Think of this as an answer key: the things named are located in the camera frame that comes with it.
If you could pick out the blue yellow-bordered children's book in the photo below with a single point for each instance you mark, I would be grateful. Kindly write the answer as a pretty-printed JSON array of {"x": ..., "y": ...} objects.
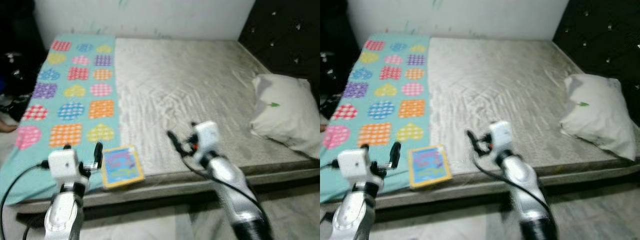
[
  {"x": 429, "y": 167},
  {"x": 121, "y": 167}
]

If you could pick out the white pillow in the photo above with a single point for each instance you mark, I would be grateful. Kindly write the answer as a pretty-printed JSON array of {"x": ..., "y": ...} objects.
[
  {"x": 285, "y": 110},
  {"x": 600, "y": 112}
]

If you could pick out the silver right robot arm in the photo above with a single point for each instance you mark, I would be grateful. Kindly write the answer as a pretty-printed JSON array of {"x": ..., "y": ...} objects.
[
  {"x": 235, "y": 200},
  {"x": 530, "y": 200}
]

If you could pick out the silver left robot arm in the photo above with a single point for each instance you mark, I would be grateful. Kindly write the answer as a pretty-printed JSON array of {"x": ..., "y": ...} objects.
[
  {"x": 352, "y": 215},
  {"x": 62, "y": 215}
]

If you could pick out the white quilted mattress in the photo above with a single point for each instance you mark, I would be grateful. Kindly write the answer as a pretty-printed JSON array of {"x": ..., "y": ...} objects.
[
  {"x": 500, "y": 100},
  {"x": 190, "y": 100}
]

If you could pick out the teal blanket with colourful shapes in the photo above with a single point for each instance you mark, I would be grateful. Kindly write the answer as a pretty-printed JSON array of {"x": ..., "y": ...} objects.
[
  {"x": 395, "y": 107},
  {"x": 82, "y": 105}
]

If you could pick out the person's bare leg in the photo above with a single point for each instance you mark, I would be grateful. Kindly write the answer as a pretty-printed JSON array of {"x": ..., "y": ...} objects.
[{"x": 7, "y": 127}]

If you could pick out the black tufted headboard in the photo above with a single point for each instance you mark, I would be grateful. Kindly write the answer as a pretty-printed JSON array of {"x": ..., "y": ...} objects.
[
  {"x": 285, "y": 35},
  {"x": 600, "y": 35}
]

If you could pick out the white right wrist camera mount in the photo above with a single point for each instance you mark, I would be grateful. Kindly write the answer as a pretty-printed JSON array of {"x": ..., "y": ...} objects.
[
  {"x": 207, "y": 135},
  {"x": 501, "y": 134}
]

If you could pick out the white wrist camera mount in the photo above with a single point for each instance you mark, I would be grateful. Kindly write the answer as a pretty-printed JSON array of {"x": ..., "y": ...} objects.
[
  {"x": 62, "y": 165},
  {"x": 207, "y": 135},
  {"x": 501, "y": 134},
  {"x": 354, "y": 164}
]

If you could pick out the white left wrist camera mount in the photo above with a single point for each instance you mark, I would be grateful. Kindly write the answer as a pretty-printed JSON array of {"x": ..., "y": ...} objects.
[
  {"x": 62, "y": 165},
  {"x": 354, "y": 164}
]

